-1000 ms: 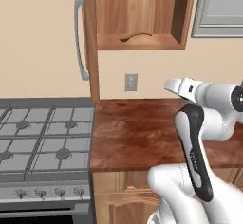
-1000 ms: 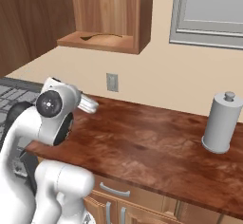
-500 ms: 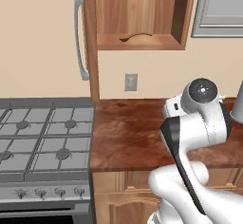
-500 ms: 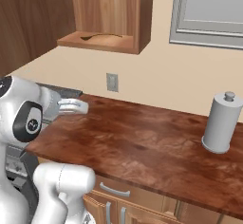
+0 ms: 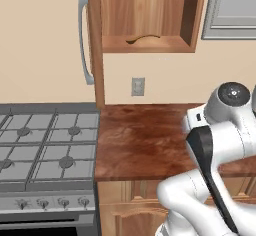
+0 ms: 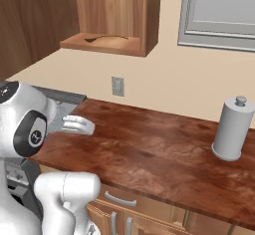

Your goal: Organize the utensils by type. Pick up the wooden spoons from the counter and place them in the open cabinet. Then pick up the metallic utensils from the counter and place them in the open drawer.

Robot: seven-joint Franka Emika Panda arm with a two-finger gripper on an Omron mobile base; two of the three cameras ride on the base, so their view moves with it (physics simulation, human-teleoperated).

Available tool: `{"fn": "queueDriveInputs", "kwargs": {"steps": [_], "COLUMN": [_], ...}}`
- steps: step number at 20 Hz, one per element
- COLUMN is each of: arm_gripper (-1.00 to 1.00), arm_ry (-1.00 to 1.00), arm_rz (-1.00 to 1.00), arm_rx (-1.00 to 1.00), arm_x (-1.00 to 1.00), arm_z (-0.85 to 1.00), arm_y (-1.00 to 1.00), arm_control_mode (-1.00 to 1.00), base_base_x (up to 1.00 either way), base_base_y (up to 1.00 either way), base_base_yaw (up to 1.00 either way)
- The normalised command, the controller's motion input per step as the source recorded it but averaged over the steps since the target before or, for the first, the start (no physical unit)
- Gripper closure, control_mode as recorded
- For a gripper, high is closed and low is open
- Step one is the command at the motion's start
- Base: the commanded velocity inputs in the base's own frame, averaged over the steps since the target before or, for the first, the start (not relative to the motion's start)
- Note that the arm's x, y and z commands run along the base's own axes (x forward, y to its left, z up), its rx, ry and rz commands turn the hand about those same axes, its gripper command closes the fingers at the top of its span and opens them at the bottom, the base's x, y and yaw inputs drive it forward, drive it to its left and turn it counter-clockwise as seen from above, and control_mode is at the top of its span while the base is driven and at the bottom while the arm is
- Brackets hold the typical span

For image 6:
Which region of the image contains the grey oven front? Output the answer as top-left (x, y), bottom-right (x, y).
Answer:
top-left (4, 157), bottom-right (45, 221)

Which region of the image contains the grey hob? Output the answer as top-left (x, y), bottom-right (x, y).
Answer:
top-left (32, 85), bottom-right (88, 137)

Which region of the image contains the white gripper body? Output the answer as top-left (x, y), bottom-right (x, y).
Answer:
top-left (61, 115), bottom-right (97, 136)

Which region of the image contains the wooden base cabinet door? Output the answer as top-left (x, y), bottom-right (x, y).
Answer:
top-left (87, 201), bottom-right (125, 235)
top-left (123, 209), bottom-right (192, 235)

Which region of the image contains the open wooden wall cabinet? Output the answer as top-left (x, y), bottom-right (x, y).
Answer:
top-left (49, 0), bottom-right (163, 59)

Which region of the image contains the wooden spoon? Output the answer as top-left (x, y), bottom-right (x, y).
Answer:
top-left (83, 34), bottom-right (129, 44)

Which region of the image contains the grey wall outlet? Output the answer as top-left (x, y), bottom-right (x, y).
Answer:
top-left (111, 76), bottom-right (126, 98)

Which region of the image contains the grey framed window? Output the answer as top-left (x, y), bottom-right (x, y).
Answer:
top-left (177, 0), bottom-right (255, 53)

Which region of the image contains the grey paper towel holder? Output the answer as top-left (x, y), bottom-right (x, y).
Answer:
top-left (210, 95), bottom-right (255, 162)

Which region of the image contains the grey cabinet door handle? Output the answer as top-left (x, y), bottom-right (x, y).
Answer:
top-left (126, 216), bottom-right (133, 235)
top-left (111, 210), bottom-right (119, 235)

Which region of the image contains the grey drawer handle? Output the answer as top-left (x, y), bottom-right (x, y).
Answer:
top-left (104, 190), bottom-right (138, 208)

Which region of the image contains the wooden drawer front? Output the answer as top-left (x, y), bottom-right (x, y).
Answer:
top-left (97, 182), bottom-right (175, 225)

